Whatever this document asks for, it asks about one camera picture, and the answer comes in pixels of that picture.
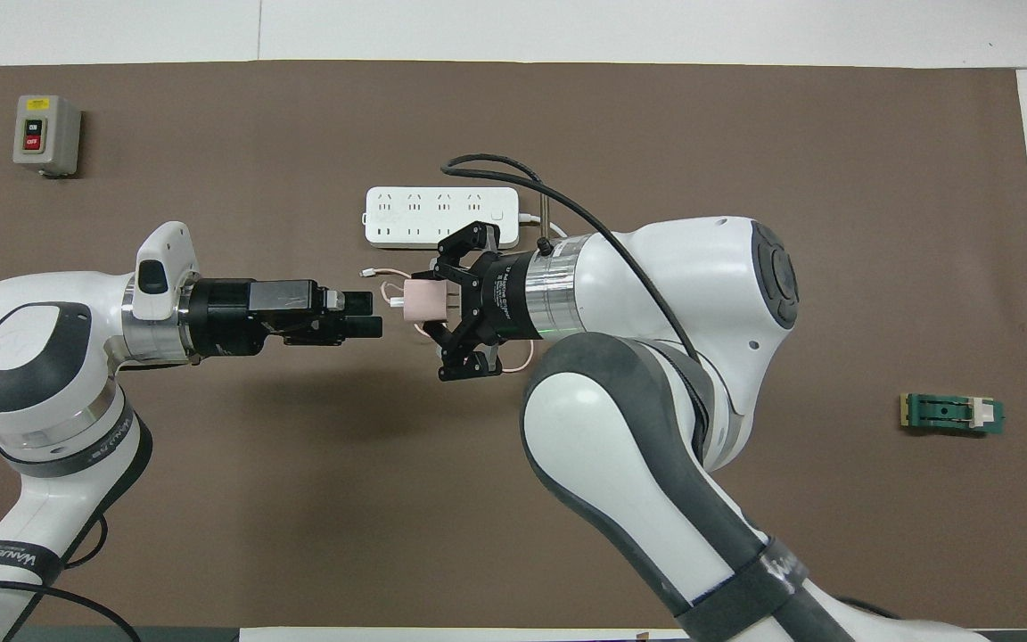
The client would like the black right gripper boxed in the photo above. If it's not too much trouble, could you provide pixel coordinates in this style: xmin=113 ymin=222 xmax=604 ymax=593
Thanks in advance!
xmin=415 ymin=221 xmax=539 ymax=383

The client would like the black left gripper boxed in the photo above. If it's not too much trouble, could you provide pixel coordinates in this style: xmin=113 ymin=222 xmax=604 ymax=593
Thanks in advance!
xmin=184 ymin=279 xmax=383 ymax=358

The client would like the pink charging cable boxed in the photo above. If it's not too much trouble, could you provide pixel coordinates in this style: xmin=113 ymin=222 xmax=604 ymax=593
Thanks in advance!
xmin=359 ymin=269 xmax=537 ymax=374

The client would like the pink charger block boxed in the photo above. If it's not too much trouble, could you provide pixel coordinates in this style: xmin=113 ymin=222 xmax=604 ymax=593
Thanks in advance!
xmin=402 ymin=279 xmax=454 ymax=324

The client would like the white power strip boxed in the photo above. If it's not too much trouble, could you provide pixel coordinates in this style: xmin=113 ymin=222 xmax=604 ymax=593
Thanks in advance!
xmin=363 ymin=185 xmax=521 ymax=250

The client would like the brown table mat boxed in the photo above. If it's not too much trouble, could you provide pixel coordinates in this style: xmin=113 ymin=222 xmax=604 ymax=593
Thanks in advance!
xmin=0 ymin=60 xmax=1027 ymax=630

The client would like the white power cord with plug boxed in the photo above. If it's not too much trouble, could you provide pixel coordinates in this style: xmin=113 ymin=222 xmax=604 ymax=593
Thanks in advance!
xmin=518 ymin=212 xmax=570 ymax=238

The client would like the grey on-off switch box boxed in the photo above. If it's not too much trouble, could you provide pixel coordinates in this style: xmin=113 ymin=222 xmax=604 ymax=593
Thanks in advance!
xmin=12 ymin=95 xmax=83 ymax=177

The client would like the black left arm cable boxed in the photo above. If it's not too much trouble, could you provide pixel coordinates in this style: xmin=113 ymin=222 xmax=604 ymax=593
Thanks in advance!
xmin=0 ymin=513 xmax=142 ymax=642

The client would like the green knife switch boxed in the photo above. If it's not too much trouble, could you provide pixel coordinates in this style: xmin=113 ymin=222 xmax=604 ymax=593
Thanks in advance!
xmin=899 ymin=392 xmax=1006 ymax=437

